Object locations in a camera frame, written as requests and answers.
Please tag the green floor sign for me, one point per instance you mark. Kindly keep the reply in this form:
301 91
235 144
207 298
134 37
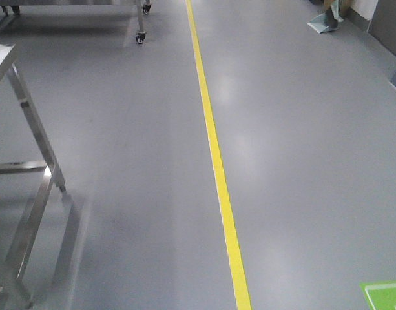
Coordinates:
380 295

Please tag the stainless steel table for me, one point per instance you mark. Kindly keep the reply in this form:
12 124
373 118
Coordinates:
13 267

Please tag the teal dustpan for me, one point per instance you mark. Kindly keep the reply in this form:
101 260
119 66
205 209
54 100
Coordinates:
329 20

